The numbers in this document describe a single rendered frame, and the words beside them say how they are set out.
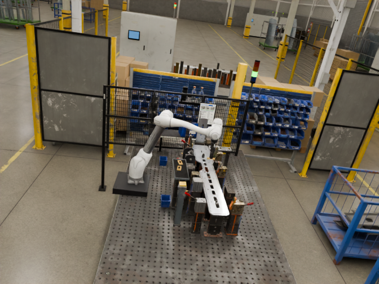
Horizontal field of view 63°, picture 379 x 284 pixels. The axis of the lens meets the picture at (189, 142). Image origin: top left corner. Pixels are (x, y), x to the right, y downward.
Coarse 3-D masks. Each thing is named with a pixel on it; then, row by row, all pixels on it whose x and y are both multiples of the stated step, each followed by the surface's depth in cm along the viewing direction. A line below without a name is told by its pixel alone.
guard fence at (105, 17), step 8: (88, 16) 751; (96, 16) 824; (104, 16) 925; (32, 24) 458; (40, 24) 484; (48, 24) 519; (88, 24) 759; (96, 24) 833; (88, 32) 766; (96, 32) 841; (104, 32) 948; (32, 80) 480; (32, 88) 485; (32, 96) 491; (32, 104) 496; (40, 112) 525
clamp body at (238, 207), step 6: (234, 204) 280; (240, 204) 281; (234, 210) 283; (240, 210) 284; (234, 216) 286; (228, 222) 292; (234, 222) 289; (228, 228) 291; (234, 228) 292; (228, 234) 294; (234, 234) 295
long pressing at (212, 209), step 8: (200, 152) 376; (208, 152) 379; (200, 160) 358; (208, 160) 361; (208, 168) 343; (200, 176) 325; (216, 176) 331; (208, 184) 314; (216, 184) 316; (208, 192) 301; (216, 192) 303; (208, 200) 289; (224, 200) 294; (208, 208) 278; (216, 208) 279; (224, 208) 281
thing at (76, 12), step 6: (72, 0) 610; (78, 0) 611; (72, 6) 615; (78, 6) 616; (72, 12) 620; (78, 12) 620; (72, 18) 624; (78, 18) 625; (72, 24) 630; (78, 24) 630; (72, 30) 635; (78, 30) 635
